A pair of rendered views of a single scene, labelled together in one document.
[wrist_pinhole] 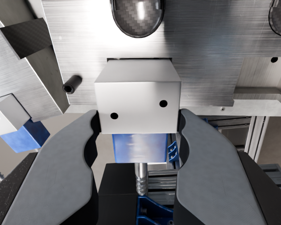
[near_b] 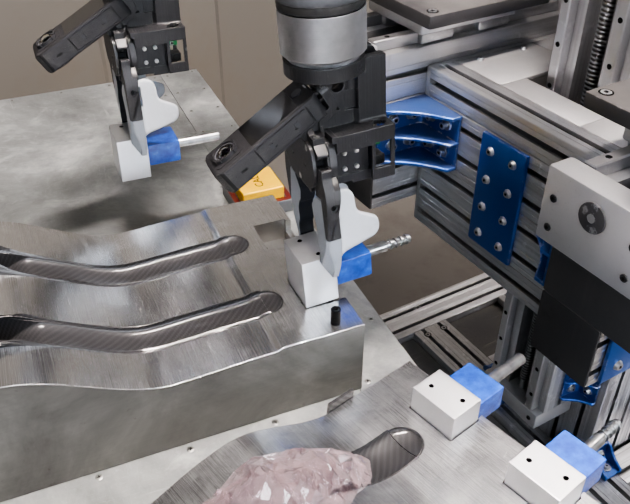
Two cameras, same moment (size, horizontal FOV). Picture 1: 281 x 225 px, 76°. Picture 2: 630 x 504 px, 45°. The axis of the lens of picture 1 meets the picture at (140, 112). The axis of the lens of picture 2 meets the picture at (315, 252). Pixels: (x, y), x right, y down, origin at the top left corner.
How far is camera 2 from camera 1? 70 cm
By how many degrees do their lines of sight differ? 52
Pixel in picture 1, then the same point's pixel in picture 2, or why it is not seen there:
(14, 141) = (478, 387)
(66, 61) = (321, 330)
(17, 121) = (432, 379)
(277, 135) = (445, 281)
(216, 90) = not seen: hidden behind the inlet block
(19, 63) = (363, 400)
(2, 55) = (362, 414)
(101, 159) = not seen: outside the picture
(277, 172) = (421, 206)
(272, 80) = (280, 242)
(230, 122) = (457, 352)
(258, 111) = not seen: hidden behind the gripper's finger
